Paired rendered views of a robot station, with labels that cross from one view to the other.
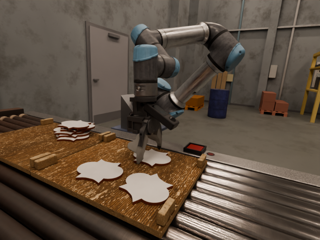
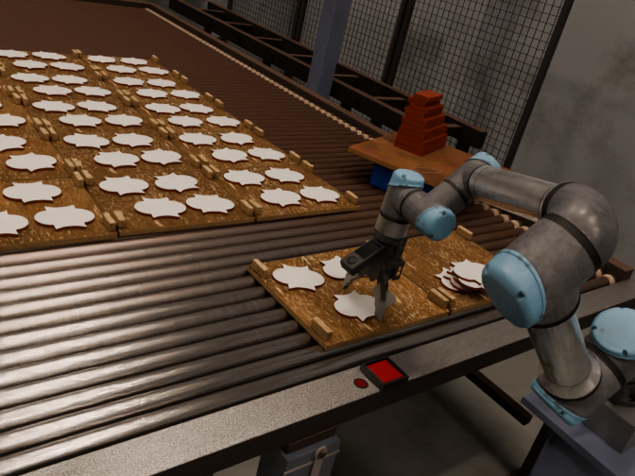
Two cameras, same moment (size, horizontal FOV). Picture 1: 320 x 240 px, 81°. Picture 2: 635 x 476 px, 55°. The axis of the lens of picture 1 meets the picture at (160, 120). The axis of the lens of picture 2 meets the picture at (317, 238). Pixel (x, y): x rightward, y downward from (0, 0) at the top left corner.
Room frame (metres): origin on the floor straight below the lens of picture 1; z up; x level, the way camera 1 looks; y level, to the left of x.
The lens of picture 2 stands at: (0.91, -1.23, 1.73)
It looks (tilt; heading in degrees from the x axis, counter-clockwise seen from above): 26 degrees down; 111
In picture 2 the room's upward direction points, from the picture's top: 14 degrees clockwise
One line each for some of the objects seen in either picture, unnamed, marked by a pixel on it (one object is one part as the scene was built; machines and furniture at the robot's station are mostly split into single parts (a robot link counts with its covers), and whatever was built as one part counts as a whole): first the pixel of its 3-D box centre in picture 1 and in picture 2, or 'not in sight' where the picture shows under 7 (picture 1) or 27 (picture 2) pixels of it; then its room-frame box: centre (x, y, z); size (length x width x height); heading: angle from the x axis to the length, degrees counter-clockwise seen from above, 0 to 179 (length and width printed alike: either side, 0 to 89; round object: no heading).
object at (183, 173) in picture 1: (128, 167); (349, 290); (0.53, 0.09, 0.93); 0.41 x 0.35 x 0.02; 63
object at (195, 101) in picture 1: (190, 101); not in sight; (7.41, -1.19, 0.23); 1.33 x 0.95 x 0.46; 151
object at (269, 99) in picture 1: (273, 102); not in sight; (7.21, -4.33, 0.39); 1.32 x 0.94 x 0.78; 151
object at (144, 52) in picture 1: (146, 65); (403, 195); (0.60, 0.05, 1.24); 0.09 x 0.08 x 0.11; 144
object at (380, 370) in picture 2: (195, 148); (384, 373); (0.73, -0.15, 0.92); 0.06 x 0.06 x 0.01; 63
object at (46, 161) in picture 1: (46, 161); not in sight; (0.50, 0.32, 0.95); 0.06 x 0.02 x 0.03; 153
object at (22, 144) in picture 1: (45, 140); (453, 267); (0.72, 0.46, 0.93); 0.41 x 0.35 x 0.02; 64
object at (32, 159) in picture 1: (41, 159); not in sight; (0.51, 0.35, 0.95); 0.06 x 0.02 x 0.03; 154
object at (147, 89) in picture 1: (145, 90); (390, 225); (0.60, 0.05, 1.16); 0.08 x 0.08 x 0.05
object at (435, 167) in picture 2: not in sight; (432, 161); (0.43, 1.07, 1.03); 0.50 x 0.50 x 0.02; 84
